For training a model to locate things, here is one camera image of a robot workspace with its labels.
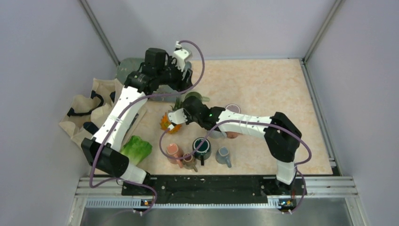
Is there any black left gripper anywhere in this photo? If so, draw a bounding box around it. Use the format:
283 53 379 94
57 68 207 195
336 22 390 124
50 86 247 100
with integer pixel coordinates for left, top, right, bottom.
156 55 192 93

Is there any light green mug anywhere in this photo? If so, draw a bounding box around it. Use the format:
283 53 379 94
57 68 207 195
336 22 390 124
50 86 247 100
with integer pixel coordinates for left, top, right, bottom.
184 91 210 102

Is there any dark green mug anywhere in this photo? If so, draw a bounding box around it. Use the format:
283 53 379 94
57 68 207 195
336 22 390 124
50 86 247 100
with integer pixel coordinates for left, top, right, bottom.
192 137 212 166

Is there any salmon pink mug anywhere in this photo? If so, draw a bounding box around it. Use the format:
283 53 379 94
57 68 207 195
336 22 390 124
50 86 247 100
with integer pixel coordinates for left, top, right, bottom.
226 131 241 139

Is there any blue grey mug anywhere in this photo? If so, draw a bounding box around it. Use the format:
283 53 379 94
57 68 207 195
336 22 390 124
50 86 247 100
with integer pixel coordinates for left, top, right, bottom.
215 146 232 168

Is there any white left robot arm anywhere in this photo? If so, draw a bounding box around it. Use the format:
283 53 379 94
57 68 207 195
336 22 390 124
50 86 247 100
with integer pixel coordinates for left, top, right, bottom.
81 43 193 195

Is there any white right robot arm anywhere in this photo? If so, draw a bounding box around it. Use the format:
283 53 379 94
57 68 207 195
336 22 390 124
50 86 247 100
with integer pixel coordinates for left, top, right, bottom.
178 97 302 194

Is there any mauve purple mug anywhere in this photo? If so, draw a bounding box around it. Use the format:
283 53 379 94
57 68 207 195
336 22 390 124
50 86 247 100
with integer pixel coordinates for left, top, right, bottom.
225 104 241 113

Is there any orange toy pineapple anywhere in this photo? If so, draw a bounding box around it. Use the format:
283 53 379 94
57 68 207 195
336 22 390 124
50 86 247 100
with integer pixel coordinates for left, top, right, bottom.
160 97 183 134

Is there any floral dark green tray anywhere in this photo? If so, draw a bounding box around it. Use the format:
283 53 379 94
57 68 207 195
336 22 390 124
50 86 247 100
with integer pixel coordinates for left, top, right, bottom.
116 57 183 103

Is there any green toy lettuce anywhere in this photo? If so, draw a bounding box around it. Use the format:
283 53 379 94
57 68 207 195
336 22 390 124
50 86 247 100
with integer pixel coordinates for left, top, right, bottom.
121 136 152 165

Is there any beige canvas tote bag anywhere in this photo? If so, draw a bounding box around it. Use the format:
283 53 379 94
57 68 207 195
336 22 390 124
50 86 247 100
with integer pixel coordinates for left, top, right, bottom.
59 79 146 151

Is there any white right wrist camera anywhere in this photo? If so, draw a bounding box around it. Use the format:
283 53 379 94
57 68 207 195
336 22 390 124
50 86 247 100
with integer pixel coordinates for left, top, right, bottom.
167 108 188 130

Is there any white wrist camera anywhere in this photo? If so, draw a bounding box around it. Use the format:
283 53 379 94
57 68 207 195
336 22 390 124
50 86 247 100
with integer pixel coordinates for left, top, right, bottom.
172 41 192 72
167 108 188 130

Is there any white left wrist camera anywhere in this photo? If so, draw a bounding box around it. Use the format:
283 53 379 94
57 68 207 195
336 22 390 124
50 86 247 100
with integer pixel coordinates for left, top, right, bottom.
172 41 192 72

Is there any pink mug with handle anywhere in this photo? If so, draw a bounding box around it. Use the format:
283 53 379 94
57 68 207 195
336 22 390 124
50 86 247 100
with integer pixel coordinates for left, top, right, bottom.
166 143 184 168

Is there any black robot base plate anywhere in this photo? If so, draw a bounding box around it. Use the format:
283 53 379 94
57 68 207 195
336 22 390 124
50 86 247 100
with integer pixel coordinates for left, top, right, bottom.
121 175 307 204

